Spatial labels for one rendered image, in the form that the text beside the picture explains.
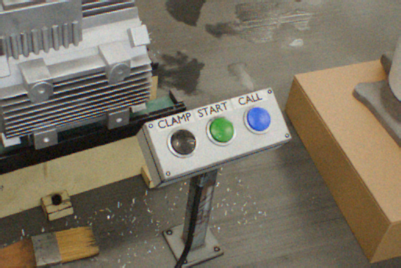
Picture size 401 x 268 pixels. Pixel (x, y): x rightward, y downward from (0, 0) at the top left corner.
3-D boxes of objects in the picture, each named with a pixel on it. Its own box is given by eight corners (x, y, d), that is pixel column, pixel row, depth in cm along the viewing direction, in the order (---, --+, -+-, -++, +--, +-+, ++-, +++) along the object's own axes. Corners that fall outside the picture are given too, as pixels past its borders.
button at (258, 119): (248, 136, 82) (254, 132, 80) (239, 114, 82) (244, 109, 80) (269, 130, 83) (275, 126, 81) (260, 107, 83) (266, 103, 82)
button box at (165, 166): (154, 190, 80) (165, 180, 76) (134, 134, 82) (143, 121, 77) (276, 150, 87) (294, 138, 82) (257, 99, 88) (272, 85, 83)
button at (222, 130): (211, 148, 80) (216, 144, 78) (202, 124, 80) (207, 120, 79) (233, 141, 81) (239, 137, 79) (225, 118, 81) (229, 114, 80)
